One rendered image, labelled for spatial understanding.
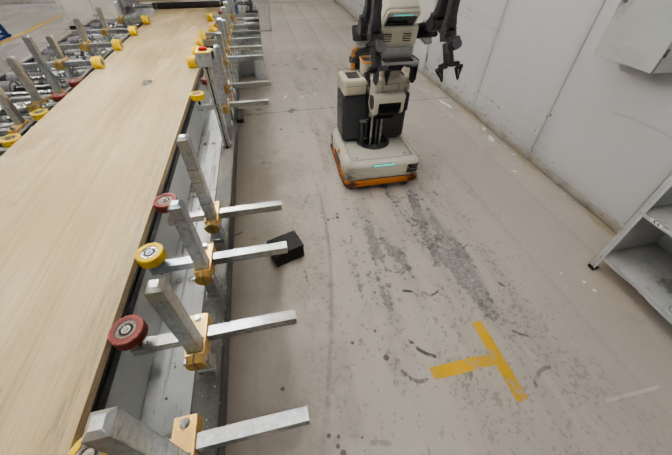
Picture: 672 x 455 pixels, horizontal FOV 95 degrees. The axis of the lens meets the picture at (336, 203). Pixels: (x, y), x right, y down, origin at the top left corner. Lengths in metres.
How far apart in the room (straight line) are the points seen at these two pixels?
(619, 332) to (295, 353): 1.78
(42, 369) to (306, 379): 1.08
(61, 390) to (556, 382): 1.93
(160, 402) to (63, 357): 0.31
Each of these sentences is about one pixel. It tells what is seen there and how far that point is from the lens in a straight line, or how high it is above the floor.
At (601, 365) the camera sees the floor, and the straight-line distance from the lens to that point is 2.23.
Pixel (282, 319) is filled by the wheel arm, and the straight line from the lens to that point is 0.94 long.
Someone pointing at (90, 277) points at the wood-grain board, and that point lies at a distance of 1.15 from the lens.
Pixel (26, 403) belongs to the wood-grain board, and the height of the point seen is 0.90.
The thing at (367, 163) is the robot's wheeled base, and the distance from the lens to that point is 2.46.
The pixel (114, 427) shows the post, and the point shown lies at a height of 1.15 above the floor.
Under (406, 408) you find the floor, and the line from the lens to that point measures 1.74.
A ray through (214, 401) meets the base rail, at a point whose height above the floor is 0.70.
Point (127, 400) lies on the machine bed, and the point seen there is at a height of 0.71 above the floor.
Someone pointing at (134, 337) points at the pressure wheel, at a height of 0.91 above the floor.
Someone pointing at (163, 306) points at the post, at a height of 1.06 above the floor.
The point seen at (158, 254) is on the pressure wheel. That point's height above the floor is 0.91.
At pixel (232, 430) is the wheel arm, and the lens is 0.87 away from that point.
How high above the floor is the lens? 1.65
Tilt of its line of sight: 42 degrees down
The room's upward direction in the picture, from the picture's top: 1 degrees clockwise
